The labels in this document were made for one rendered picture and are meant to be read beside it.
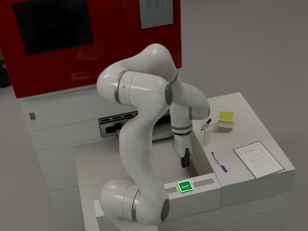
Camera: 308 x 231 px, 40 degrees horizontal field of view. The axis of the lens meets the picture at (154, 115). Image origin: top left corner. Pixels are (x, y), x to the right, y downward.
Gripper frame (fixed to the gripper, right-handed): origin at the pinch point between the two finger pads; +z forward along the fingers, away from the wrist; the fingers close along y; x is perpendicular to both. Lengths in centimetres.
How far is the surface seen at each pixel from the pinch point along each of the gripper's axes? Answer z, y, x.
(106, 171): 22, -40, -31
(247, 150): 11.7, -15.6, 34.4
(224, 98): 3, -57, 40
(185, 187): 14.8, -3.1, 0.1
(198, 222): 35.8, -3.2, 4.7
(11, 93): 57, -268, -102
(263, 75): 67, -218, 142
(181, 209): 24.4, -0.7, -3.3
